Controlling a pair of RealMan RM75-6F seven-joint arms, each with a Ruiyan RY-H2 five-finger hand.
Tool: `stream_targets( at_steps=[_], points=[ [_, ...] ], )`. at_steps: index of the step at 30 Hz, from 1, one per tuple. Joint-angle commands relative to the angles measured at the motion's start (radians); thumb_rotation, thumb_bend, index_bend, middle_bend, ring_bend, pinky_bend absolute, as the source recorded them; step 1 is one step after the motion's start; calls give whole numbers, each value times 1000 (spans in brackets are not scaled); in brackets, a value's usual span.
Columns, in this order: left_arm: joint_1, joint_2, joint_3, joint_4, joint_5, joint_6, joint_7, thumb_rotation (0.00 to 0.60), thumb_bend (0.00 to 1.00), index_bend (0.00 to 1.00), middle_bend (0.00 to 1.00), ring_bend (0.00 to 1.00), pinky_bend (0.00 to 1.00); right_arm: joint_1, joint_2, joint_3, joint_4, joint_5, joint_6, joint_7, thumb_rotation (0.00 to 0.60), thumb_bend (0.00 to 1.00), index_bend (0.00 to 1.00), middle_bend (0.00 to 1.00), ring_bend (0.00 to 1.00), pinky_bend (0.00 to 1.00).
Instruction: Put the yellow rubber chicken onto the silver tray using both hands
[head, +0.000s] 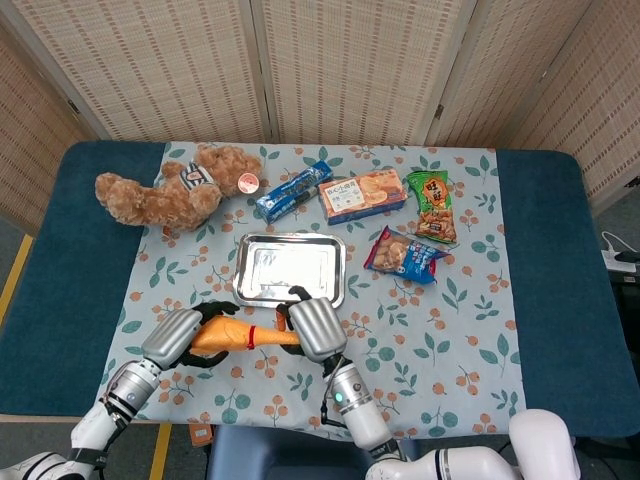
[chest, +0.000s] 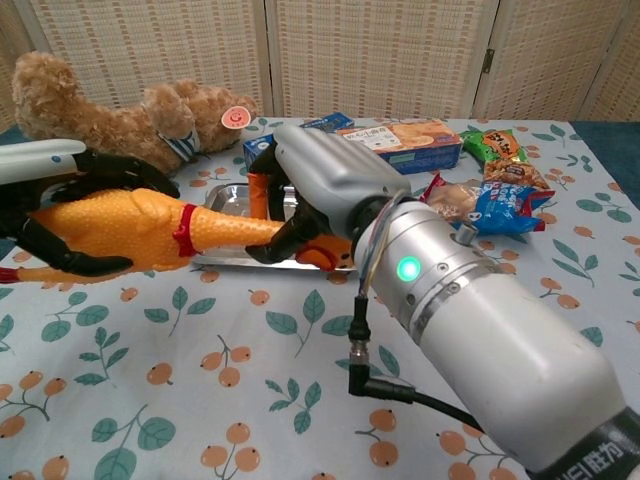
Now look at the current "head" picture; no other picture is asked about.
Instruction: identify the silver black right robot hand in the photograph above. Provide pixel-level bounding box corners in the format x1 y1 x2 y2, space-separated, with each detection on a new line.
273 284 350 367

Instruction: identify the beige woven folding screen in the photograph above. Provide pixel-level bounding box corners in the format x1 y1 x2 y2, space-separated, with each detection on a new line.
0 0 640 236

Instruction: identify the blue cookie roll package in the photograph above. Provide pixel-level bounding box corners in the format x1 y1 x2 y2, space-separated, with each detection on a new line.
254 160 335 225

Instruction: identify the green snack bag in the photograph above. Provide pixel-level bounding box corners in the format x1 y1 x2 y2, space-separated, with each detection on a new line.
404 169 460 245

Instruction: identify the blue snack bag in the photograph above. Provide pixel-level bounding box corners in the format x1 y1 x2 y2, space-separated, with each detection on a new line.
363 224 453 286

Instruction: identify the silver metal tray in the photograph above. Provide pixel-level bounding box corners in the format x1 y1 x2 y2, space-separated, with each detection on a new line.
232 232 347 310

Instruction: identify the blue chair seat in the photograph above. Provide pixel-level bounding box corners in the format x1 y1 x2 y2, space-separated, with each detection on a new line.
207 424 421 480

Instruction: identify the dark teal table cover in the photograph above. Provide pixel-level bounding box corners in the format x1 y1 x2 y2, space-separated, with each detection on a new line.
0 139 640 439

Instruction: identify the brown plush teddy bear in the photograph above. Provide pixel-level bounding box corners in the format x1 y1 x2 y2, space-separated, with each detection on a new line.
94 143 265 236

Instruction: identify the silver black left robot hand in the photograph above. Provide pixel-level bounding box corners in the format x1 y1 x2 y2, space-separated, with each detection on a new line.
141 300 242 374

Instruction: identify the white power strip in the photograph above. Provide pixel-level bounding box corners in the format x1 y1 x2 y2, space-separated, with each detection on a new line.
599 230 640 274

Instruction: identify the yellow rubber chicken toy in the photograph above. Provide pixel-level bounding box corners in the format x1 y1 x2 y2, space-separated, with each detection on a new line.
191 309 304 357

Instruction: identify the blue orange biscuit box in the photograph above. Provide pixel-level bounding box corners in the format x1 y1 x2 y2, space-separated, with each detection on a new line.
318 168 407 226

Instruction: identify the floral fruit print tablecloth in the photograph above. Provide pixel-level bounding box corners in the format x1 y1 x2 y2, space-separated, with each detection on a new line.
97 141 529 441

